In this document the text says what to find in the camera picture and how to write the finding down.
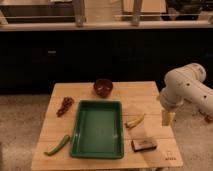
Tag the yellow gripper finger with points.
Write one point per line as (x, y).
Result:
(167, 117)

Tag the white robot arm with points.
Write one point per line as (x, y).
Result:
(185, 84)

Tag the dark purple bowl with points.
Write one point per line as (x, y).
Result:
(103, 87)

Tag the wooden folding table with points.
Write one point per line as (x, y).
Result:
(137, 98)

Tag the yellow banana toy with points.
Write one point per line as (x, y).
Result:
(133, 123)

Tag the green plastic tray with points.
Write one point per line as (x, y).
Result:
(98, 131)

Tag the brown grape bunch toy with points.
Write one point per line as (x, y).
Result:
(65, 105)

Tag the metal railing frame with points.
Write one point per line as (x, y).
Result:
(53, 15)

